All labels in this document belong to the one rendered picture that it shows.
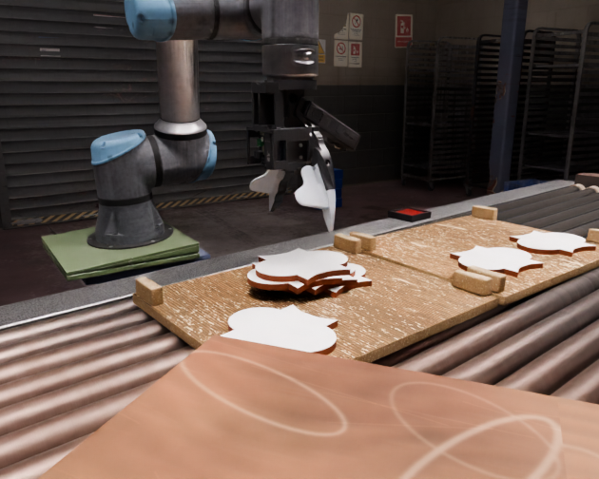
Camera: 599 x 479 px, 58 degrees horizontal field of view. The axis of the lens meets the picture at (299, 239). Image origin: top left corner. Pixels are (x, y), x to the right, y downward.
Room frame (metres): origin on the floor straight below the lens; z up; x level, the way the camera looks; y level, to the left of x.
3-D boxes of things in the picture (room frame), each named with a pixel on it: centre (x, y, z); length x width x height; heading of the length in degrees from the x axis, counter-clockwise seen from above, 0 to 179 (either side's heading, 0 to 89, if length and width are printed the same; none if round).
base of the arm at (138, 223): (1.20, 0.39, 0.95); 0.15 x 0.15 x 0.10
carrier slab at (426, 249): (1.00, -0.36, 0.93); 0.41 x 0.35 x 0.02; 128
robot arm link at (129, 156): (1.19, 0.38, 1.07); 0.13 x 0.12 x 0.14; 120
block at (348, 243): (0.97, -0.09, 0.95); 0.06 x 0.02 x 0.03; 39
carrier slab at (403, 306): (0.75, -0.02, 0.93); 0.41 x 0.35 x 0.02; 129
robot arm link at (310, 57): (0.76, 0.01, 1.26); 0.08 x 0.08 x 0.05
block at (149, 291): (0.73, 0.21, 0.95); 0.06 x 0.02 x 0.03; 39
